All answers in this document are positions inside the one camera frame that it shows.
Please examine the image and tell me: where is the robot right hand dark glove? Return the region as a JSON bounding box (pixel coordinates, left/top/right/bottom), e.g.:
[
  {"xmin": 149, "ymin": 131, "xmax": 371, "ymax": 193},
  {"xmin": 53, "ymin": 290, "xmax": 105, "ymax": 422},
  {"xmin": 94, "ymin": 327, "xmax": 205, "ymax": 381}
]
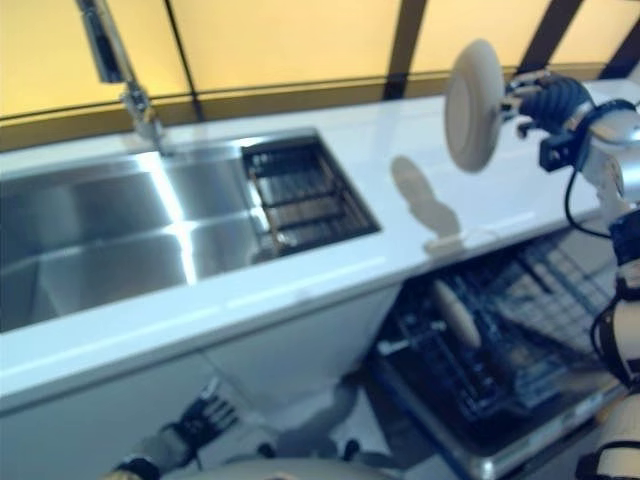
[{"xmin": 499, "ymin": 69, "xmax": 594, "ymax": 139}]

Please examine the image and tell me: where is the robot left hand dark glove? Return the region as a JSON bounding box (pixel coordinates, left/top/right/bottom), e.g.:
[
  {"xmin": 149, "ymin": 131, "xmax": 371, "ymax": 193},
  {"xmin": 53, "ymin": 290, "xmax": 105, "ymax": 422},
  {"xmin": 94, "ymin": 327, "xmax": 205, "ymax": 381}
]
[{"xmin": 174, "ymin": 382, "xmax": 239, "ymax": 451}]

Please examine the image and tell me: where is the cream round plate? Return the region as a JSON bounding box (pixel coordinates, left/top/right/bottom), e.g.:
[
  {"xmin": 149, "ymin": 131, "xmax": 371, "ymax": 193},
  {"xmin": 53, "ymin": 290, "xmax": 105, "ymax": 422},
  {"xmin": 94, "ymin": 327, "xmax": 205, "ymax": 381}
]
[
  {"xmin": 432, "ymin": 280, "xmax": 483, "ymax": 349},
  {"xmin": 444, "ymin": 38, "xmax": 506, "ymax": 176}
]

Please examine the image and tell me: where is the dishwasher door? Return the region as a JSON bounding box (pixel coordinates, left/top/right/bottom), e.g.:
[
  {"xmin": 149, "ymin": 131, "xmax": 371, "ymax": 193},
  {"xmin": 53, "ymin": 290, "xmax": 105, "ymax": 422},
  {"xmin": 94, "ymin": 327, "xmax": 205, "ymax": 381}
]
[{"xmin": 372, "ymin": 344, "xmax": 627, "ymax": 480}]

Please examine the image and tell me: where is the robot torso grey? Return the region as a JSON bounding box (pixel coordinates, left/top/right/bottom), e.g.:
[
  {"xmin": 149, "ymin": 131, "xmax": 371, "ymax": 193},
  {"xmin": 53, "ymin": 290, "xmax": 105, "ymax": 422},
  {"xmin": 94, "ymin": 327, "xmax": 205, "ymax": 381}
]
[{"xmin": 199, "ymin": 457, "xmax": 476, "ymax": 480}]

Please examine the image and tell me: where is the stainless steel sink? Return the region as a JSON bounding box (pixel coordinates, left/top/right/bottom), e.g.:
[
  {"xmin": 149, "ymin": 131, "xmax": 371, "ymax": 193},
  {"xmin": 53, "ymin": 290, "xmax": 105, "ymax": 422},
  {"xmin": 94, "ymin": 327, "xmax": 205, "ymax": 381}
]
[{"xmin": 0, "ymin": 127, "xmax": 322, "ymax": 335}]

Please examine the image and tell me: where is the black dish drying rack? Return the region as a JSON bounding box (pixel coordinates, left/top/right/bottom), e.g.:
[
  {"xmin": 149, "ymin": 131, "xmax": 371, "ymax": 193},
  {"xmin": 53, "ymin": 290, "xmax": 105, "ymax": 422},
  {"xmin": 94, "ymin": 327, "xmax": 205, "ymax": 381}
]
[{"xmin": 241, "ymin": 129, "xmax": 383, "ymax": 262}]

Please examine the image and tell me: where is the chrome kitchen faucet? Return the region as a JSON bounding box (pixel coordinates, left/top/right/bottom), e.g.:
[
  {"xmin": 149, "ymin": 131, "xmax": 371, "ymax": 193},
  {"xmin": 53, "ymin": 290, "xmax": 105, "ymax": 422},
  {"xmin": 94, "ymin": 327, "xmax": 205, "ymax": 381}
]
[{"xmin": 74, "ymin": 0, "xmax": 174, "ymax": 157}]

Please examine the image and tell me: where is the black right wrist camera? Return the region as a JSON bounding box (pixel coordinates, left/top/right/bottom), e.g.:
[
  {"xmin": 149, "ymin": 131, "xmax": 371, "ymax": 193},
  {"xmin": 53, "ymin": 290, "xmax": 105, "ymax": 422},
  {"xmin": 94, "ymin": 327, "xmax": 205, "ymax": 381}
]
[{"xmin": 538, "ymin": 130, "xmax": 582, "ymax": 172}]

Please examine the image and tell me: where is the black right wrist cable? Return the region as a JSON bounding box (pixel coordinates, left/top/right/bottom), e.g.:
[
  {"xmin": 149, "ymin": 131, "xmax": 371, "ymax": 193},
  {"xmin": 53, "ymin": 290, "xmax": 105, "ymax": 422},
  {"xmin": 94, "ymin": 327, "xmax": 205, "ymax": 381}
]
[{"xmin": 563, "ymin": 99, "xmax": 640, "ymax": 237}]

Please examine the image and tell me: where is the dark window frame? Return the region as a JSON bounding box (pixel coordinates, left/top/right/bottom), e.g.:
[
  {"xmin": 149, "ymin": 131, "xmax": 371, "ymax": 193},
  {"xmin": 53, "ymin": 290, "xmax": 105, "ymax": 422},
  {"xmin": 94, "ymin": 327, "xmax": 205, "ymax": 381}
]
[{"xmin": 0, "ymin": 0, "xmax": 640, "ymax": 121}]

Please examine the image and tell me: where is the dark wire dishwasher lower rack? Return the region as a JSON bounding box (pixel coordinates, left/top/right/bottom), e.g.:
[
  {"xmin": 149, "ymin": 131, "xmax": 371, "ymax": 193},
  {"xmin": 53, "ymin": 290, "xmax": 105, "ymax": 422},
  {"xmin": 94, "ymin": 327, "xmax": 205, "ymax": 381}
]
[{"xmin": 378, "ymin": 259, "xmax": 602, "ymax": 427}]

